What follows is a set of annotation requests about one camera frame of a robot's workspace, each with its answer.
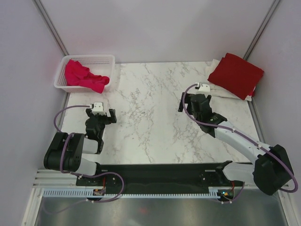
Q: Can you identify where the dark red t shirt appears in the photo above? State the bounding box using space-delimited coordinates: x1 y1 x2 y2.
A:
208 53 264 100

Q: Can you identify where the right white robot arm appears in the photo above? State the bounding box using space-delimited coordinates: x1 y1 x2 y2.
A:
178 83 299 195

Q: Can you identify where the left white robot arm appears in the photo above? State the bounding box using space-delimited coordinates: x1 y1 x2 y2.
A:
43 102 117 185

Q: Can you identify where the folded cream t shirt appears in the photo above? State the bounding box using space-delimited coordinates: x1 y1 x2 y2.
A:
205 59 239 99

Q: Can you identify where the pink t shirt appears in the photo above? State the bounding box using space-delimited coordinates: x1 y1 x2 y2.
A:
64 60 110 93

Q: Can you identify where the white plastic basket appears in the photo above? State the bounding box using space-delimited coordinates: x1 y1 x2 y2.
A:
54 54 115 94

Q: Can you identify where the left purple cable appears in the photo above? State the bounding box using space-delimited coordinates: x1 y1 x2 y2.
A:
43 105 125 215

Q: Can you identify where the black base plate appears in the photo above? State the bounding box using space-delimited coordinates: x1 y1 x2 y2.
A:
76 163 243 194

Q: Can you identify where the white slotted cable duct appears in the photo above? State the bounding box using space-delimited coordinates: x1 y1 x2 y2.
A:
42 188 229 199

